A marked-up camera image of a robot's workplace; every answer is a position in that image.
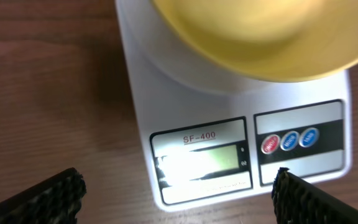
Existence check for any pale yellow bowl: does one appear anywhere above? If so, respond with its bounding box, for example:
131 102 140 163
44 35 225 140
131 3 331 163
153 0 358 82

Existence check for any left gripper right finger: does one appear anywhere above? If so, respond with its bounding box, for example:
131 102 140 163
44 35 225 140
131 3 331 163
271 167 358 224

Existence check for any white digital kitchen scale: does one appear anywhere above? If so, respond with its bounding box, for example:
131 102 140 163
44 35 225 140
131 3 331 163
116 0 352 212

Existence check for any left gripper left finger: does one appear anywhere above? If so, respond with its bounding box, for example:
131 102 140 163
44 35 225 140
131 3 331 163
0 168 86 224

